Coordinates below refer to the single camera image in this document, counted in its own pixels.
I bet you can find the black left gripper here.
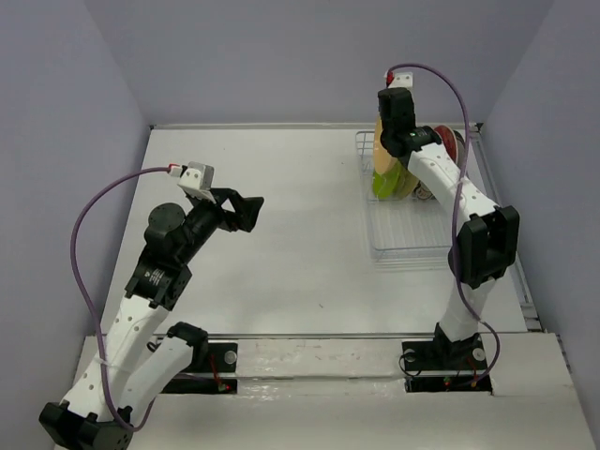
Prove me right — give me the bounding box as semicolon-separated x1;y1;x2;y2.
178;187;264;264

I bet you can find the plain yellow plate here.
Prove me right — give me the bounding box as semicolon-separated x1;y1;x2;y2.
372;117;398;175

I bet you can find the beige plate with bird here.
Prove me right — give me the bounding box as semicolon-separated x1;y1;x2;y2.
395;166;419;200

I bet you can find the red plate with teal flower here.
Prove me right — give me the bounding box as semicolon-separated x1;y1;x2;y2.
434;125;458;163

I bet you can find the lime green plate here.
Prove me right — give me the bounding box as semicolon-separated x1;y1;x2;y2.
371;164;404;200

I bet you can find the small green red rimmed plate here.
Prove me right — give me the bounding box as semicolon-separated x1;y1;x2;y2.
453;129;467;169

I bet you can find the large green rimmed lettered plate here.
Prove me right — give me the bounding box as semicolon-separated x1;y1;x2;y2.
413;183;433;201

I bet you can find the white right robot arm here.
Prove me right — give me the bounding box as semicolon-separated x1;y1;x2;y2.
378;87;520;368

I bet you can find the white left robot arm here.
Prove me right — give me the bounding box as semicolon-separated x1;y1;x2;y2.
39;188;264;449

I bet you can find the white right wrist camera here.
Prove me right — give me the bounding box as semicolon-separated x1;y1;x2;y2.
386;71;413;90

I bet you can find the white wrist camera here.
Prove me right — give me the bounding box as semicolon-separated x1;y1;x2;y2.
177;161;215;203
386;71;413;90

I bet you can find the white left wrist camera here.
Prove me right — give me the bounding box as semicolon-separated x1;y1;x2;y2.
177;161;215;203

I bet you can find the white wire dish rack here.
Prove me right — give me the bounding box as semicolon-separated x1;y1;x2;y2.
355;130;451;267

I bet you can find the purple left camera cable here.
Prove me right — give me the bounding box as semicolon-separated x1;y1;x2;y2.
69;163;182;432

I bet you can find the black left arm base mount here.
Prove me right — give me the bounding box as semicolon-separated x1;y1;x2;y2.
161;341;238;395

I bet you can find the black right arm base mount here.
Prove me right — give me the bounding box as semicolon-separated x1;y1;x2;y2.
398;339;493;394

